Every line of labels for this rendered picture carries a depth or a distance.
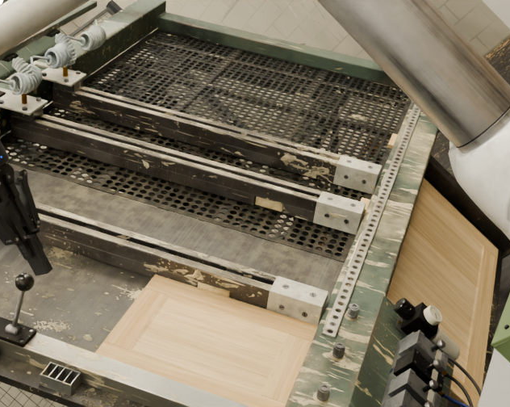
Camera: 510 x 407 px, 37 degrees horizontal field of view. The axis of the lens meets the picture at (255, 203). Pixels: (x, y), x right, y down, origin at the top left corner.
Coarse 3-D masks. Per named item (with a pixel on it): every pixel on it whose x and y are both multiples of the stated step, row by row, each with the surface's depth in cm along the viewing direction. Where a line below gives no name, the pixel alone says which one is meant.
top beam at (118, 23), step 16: (144, 0) 320; (160, 0) 322; (112, 16) 300; (128, 16) 302; (144, 16) 307; (112, 32) 286; (128, 32) 296; (144, 32) 311; (80, 48) 270; (112, 48) 287; (80, 64) 266; (96, 64) 278; (32, 96) 242; (48, 96) 252; (0, 112) 228; (0, 128) 230
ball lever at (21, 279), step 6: (18, 276) 155; (24, 276) 155; (30, 276) 156; (18, 282) 155; (24, 282) 155; (30, 282) 155; (18, 288) 155; (24, 288) 155; (30, 288) 156; (18, 300) 156; (18, 306) 156; (18, 312) 157; (18, 318) 157; (12, 324) 157; (6, 330) 157; (12, 330) 156; (18, 330) 157
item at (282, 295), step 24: (48, 216) 188; (72, 216) 189; (48, 240) 190; (72, 240) 187; (96, 240) 184; (120, 240) 184; (144, 240) 185; (120, 264) 186; (144, 264) 183; (168, 264) 181; (192, 264) 179; (216, 264) 181; (240, 288) 177; (264, 288) 175; (288, 288) 176; (312, 288) 177; (288, 312) 176; (312, 312) 174
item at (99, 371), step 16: (0, 352) 158; (16, 352) 156; (32, 352) 155; (48, 352) 155; (64, 352) 155; (80, 352) 156; (80, 368) 152; (96, 368) 153; (112, 368) 153; (128, 368) 154; (96, 384) 153; (112, 384) 152; (128, 384) 150; (144, 384) 151; (160, 384) 151; (176, 384) 152; (144, 400) 151; (160, 400) 149; (176, 400) 148; (192, 400) 149; (208, 400) 149; (224, 400) 150
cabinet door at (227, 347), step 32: (160, 288) 179; (192, 288) 180; (128, 320) 169; (160, 320) 170; (192, 320) 172; (224, 320) 173; (256, 320) 174; (288, 320) 175; (96, 352) 159; (128, 352) 160; (160, 352) 162; (192, 352) 163; (224, 352) 164; (256, 352) 165; (288, 352) 166; (192, 384) 155; (224, 384) 156; (256, 384) 158; (288, 384) 158
